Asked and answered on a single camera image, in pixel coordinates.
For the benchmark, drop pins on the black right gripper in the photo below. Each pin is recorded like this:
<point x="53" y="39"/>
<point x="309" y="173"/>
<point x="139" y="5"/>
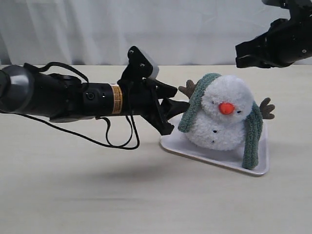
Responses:
<point x="289" y="40"/>

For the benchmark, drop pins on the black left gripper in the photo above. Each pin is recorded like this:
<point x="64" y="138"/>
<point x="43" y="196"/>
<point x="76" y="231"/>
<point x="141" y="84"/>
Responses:
<point x="142" y="98"/>

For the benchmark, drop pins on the white rectangular plastic tray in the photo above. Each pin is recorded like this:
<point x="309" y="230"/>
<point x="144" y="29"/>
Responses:
<point x="176" y="143"/>

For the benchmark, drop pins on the white plush snowman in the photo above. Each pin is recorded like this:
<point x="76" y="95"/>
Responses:
<point x="224" y="114"/>

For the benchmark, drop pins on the green knitted scarf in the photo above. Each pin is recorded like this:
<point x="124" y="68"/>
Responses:
<point x="253" y="136"/>

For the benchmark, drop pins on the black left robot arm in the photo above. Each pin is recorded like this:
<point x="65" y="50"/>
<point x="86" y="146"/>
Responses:
<point x="29" y="90"/>

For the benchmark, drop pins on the white background curtain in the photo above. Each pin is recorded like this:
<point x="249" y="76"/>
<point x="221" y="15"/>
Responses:
<point x="99" y="32"/>

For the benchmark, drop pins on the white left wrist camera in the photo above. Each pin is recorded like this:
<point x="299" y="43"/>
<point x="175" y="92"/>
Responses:
<point x="140" y="65"/>

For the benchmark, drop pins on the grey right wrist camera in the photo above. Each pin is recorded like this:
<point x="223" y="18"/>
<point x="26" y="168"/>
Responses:
<point x="276" y="3"/>

